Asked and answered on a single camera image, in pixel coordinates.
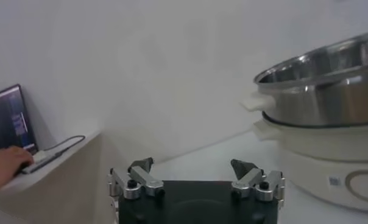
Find stainless steel steamer basket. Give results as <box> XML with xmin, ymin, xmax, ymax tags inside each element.
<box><xmin>240</xmin><ymin>29</ymin><xmax>368</xmax><ymax>128</ymax></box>

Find black laptop with dark screen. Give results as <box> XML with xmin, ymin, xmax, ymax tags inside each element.
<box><xmin>0</xmin><ymin>84</ymin><xmax>39</xmax><ymax>156</ymax></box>

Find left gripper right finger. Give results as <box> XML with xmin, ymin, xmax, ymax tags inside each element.
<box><xmin>230</xmin><ymin>158</ymin><xmax>286</xmax><ymax>209</ymax></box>

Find person's hand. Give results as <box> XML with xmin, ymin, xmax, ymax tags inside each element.
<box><xmin>0</xmin><ymin>145</ymin><xmax>35</xmax><ymax>193</ymax></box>

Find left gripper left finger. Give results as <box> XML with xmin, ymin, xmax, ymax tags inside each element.
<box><xmin>107</xmin><ymin>156</ymin><xmax>166</xmax><ymax>201</ymax></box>

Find grey USB hub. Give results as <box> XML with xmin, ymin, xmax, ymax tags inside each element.
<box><xmin>21</xmin><ymin>150</ymin><xmax>65</xmax><ymax>175</ymax></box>

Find white side table with mouse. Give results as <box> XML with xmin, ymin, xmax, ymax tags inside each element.
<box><xmin>0</xmin><ymin>130</ymin><xmax>102</xmax><ymax>224</ymax></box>

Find black USB hub cable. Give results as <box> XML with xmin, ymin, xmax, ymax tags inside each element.
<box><xmin>42</xmin><ymin>135</ymin><xmax>87</xmax><ymax>153</ymax></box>

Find cream electric cooker base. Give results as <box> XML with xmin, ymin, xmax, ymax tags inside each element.
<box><xmin>252</xmin><ymin>117</ymin><xmax>368</xmax><ymax>214</ymax></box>

